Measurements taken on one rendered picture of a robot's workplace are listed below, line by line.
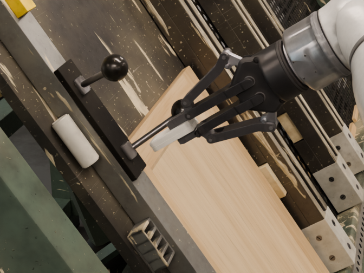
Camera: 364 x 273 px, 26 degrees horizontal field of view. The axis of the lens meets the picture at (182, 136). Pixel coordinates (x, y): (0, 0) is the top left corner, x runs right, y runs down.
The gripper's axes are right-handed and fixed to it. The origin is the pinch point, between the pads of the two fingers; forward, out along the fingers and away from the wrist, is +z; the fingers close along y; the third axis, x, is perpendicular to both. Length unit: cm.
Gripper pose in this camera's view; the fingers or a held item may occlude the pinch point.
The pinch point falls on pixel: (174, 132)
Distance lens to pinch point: 110.2
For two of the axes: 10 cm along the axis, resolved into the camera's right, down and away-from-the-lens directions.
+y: 5.6, 8.0, 2.0
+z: -7.9, 4.4, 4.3
